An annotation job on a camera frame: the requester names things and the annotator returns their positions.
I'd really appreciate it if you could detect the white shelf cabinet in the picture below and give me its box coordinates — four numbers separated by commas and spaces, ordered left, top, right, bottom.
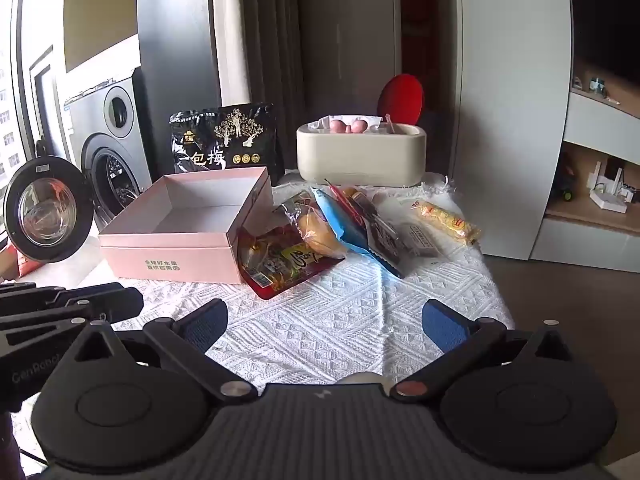
452, 0, 640, 261

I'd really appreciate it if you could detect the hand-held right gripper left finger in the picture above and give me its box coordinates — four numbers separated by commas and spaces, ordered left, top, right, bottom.
62, 299, 259, 403

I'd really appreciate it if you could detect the yellow snack packet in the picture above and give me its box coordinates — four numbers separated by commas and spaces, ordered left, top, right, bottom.
409, 199, 482, 247

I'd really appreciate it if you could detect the grey washing machine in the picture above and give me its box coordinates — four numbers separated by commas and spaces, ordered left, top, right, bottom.
65, 67, 153, 231

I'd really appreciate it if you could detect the black television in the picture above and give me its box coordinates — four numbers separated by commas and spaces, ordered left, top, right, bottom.
567, 0, 640, 91

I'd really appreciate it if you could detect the pink cardboard box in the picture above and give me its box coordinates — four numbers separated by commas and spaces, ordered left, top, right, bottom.
98, 166, 275, 285

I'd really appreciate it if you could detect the white tissue paper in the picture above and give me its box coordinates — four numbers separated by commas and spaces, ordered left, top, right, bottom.
306, 117, 386, 132

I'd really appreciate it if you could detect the red stick candy packet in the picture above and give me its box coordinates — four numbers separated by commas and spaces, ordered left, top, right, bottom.
324, 179, 373, 226

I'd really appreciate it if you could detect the red round disc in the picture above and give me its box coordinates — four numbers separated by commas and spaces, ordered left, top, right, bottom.
377, 74, 425, 126

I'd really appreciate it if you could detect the red snack packet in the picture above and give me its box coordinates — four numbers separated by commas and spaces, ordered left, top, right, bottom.
236, 224, 347, 301

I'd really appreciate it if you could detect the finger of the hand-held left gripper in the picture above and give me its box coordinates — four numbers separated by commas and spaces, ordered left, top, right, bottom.
0, 282, 145, 328
0, 317, 108, 361

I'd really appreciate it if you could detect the blue snack packet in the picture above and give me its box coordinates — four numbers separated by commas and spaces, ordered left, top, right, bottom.
312, 187, 381, 256

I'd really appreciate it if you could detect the dark grey cabinet panel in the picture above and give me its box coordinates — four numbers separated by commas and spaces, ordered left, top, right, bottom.
135, 0, 226, 196

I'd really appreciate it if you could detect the bread packet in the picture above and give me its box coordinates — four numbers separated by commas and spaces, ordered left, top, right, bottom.
280, 192, 351, 261

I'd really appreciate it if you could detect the grey curtain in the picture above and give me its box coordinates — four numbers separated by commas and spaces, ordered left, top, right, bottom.
216, 0, 403, 173

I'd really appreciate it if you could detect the black snack bag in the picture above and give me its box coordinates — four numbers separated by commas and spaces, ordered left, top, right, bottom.
169, 102, 285, 186

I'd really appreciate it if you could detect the round washing machine door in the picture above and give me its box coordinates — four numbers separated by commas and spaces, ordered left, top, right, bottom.
2, 156, 96, 264

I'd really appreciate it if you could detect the clear dark snack packet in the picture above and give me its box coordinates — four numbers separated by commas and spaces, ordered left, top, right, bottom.
360, 200, 436, 278

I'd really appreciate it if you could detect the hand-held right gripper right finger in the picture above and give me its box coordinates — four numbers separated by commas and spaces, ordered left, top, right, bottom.
390, 299, 576, 403

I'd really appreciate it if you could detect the cream oval container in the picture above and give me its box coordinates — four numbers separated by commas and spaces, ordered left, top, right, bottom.
296, 115, 427, 187

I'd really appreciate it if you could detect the white router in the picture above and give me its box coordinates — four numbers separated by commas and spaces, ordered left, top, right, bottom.
590, 157, 633, 211

